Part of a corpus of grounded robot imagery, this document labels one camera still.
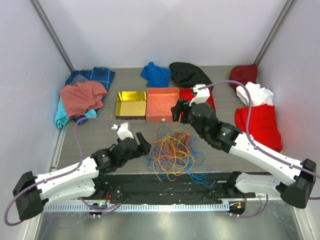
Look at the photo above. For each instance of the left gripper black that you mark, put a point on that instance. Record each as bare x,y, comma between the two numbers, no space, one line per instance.
142,149

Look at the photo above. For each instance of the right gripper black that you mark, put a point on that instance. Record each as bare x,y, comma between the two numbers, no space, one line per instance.
180,106

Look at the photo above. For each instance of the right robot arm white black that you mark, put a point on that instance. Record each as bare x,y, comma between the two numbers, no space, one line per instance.
290,179

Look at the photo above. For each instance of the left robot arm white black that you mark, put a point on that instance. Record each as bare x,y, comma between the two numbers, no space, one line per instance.
33,193

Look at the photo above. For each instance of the red box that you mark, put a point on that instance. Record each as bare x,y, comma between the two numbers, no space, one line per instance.
186,93

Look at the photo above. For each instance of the salmon pink box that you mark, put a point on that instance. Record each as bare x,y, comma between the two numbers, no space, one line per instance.
159,103

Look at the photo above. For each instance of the black cloth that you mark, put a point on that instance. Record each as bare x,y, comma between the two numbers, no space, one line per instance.
187,75

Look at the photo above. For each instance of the gold tin box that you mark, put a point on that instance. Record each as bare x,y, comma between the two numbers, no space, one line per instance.
131,106

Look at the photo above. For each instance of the dark red cloth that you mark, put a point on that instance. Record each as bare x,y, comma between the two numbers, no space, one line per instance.
244,74

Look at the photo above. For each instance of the white cloth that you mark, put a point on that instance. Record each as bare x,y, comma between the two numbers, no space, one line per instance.
259,95

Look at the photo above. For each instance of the blue plaid cloth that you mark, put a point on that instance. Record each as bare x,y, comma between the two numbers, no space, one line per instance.
101,75

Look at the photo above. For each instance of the salmon pink shirt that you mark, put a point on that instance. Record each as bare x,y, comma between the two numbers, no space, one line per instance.
82,97

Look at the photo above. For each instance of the cyan cloth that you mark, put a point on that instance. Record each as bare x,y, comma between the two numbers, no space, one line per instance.
61,117

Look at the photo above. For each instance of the bright red cloth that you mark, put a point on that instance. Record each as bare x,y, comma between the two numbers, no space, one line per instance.
263,127

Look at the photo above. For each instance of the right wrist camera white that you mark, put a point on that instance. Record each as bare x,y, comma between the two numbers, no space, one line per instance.
201,94

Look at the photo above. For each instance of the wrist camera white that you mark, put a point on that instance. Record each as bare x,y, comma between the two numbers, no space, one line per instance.
123,132
201,94

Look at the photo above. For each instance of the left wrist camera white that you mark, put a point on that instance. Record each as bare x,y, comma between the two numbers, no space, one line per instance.
123,132

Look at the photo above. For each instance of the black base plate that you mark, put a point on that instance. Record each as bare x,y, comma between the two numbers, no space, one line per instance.
146,188

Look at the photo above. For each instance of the white cable duct rail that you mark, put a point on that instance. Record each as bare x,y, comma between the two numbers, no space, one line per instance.
139,208

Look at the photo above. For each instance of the right aluminium corner post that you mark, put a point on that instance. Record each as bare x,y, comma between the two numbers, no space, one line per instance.
283,14

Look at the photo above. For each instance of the aluminium corner post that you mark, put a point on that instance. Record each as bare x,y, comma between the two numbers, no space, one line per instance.
52,33
283,14

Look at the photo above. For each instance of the left aluminium corner post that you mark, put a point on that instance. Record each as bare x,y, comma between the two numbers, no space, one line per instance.
52,33

